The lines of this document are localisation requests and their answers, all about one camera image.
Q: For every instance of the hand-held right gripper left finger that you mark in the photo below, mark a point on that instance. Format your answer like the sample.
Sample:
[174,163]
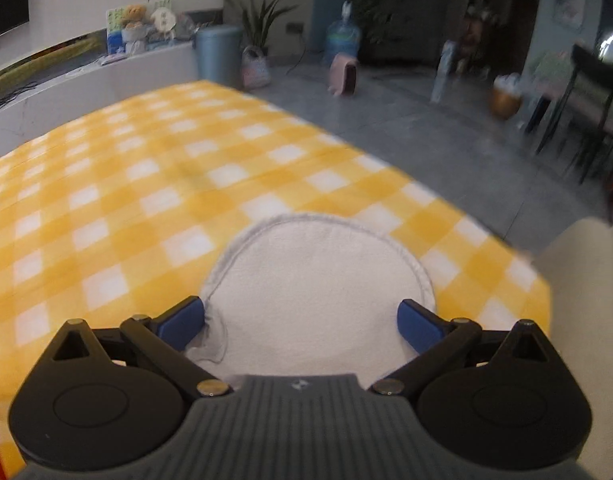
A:
[182,322]

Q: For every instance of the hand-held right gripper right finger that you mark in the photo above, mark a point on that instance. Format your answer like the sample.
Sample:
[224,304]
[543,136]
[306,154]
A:
[417,327]

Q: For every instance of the white round cushion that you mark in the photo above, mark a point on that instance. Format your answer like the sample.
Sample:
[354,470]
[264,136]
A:
[316,290]

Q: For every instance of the yellow checkered tablecloth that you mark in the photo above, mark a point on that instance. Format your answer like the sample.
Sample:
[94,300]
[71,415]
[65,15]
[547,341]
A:
[136,185]

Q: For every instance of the beige sofa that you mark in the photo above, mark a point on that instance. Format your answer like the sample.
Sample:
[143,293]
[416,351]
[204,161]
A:
[586,335]

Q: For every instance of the gold wicker bin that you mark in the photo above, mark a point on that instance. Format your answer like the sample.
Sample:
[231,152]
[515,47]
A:
[506,100]

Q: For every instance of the white marble television console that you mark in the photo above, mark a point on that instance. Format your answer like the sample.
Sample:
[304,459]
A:
[111,85]

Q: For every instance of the white tall packet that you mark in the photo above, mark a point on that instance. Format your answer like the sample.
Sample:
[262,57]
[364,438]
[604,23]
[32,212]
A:
[442,77]

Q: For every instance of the pink heater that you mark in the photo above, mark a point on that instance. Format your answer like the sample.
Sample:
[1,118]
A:
[345,77]

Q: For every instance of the pastel woven basket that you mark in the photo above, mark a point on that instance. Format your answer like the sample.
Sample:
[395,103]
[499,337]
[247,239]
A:
[255,72]

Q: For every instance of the grey trash can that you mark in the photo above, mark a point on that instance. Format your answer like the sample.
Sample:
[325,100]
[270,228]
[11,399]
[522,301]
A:
[217,57]

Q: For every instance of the flat white book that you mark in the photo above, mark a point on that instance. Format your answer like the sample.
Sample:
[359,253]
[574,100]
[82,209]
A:
[115,59]

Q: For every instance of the black dining chair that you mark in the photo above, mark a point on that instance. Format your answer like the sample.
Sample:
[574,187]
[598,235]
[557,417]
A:
[591,105]

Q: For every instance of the long yellow-green cushion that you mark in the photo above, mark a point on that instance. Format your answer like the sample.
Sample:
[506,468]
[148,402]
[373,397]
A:
[46,67]

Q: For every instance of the blue patterned plate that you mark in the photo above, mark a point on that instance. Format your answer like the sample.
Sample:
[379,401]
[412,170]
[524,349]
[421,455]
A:
[186,27]

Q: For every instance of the teddy bear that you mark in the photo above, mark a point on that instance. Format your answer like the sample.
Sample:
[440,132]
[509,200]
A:
[134,27]

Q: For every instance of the blue water bottle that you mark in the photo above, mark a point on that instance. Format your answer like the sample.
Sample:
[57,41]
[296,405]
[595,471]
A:
[342,37]

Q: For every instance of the round white sign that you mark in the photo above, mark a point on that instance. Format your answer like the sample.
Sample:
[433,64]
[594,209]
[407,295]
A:
[164,21]

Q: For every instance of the dark cabinet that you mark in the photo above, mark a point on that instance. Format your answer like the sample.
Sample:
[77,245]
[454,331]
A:
[411,25]

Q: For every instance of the green printed poster card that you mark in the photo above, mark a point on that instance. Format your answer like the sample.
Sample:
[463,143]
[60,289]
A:
[114,25]

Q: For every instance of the snake plant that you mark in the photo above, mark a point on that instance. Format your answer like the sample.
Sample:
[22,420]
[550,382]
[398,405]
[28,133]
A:
[261,15]

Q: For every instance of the wall socket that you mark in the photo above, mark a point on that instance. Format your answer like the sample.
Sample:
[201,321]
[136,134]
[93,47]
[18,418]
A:
[295,26]

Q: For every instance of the framed wall picture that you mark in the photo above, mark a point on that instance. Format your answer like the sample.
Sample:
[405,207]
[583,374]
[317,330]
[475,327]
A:
[570,5]

